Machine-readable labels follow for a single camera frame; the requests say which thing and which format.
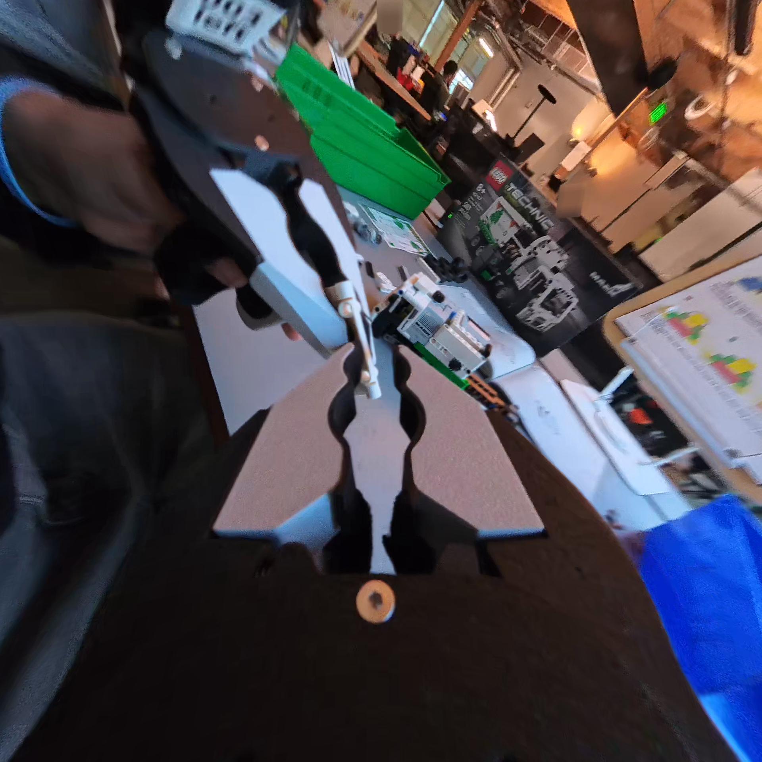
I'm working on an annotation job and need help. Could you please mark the wooden board tabletop stand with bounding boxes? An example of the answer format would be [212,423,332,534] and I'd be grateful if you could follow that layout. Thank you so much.
[561,255,762,504]

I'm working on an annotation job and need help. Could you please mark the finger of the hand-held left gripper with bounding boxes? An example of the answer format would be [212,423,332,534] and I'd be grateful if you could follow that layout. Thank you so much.
[210,168,353,360]
[298,180,377,361]

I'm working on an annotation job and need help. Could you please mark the green printed sticker sheet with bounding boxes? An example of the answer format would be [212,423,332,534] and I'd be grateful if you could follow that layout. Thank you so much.
[357,205,431,257]

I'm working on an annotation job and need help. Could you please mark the green plastic bin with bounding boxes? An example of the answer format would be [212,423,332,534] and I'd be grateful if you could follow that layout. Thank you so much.
[310,126,451,221]
[277,44,401,139]

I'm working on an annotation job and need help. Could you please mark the white cabinet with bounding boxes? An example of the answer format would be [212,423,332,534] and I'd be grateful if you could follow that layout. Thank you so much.
[556,152,691,254]
[640,169,762,282]

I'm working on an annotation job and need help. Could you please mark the blue plastic bin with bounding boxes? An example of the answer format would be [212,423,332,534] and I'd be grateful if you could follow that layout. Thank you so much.
[640,494,762,762]

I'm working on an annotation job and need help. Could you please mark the person's left hand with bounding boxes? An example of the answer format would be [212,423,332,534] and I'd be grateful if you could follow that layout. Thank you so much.
[3,89,251,289]

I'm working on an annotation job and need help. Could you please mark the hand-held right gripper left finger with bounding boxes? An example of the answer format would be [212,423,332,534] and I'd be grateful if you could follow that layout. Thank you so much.
[212,344,373,562]

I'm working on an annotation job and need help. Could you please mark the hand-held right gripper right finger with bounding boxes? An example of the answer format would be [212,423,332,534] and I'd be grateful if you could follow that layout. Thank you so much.
[384,346,547,543]

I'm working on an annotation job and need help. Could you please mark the wooden table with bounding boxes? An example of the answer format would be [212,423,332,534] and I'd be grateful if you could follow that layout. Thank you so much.
[357,40,432,123]

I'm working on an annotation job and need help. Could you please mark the black pole stand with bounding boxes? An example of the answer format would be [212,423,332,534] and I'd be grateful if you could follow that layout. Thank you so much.
[512,83,557,162]

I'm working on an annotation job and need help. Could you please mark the black lego set box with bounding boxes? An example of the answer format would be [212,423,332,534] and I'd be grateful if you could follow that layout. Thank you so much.
[437,158,644,358]

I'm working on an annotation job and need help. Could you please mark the open instruction booklet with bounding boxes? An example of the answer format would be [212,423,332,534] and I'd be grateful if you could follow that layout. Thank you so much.
[441,283,608,495]

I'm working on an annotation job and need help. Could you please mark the lego truck model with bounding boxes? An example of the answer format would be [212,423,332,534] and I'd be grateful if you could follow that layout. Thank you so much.
[370,273,520,418]

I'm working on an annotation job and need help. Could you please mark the white lego connector piece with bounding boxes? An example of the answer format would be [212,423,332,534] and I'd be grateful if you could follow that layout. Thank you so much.
[324,281,383,401]

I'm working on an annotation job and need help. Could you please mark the printed instruction sheet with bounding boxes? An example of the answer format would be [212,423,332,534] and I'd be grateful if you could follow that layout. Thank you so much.
[616,256,762,471]

